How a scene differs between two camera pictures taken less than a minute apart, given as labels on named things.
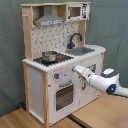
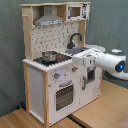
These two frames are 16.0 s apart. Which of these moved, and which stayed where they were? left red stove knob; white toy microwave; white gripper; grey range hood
Moved: white gripper
Stayed: grey range hood; left red stove knob; white toy microwave
